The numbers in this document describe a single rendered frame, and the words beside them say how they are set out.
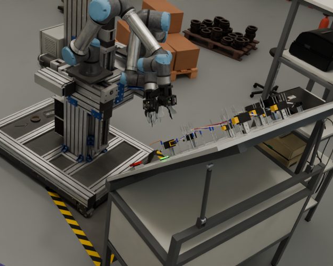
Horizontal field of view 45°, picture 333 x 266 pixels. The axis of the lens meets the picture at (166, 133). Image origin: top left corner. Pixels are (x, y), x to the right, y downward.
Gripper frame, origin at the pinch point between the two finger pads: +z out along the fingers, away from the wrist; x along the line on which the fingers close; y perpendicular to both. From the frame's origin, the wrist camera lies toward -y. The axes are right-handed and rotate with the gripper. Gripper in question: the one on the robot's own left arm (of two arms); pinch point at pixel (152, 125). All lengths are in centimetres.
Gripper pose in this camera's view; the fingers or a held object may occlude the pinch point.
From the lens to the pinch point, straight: 236.8
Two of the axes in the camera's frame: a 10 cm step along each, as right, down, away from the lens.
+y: -2.6, -2.1, -9.4
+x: 9.7, -0.8, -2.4
